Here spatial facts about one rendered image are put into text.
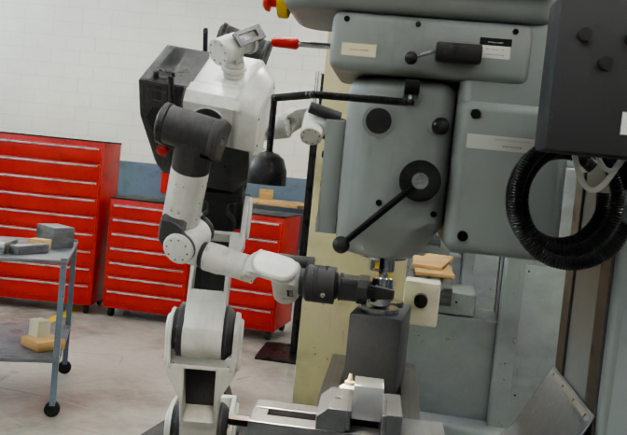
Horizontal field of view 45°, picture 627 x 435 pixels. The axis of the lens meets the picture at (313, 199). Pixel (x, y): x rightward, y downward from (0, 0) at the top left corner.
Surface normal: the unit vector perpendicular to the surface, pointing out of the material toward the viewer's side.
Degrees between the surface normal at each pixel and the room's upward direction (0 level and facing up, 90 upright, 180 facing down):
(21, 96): 90
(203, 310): 60
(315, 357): 90
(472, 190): 90
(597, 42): 90
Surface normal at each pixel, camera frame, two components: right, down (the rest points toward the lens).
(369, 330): -0.23, 0.03
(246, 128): 0.56, 0.48
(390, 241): -0.14, 0.57
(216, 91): 0.11, -0.79
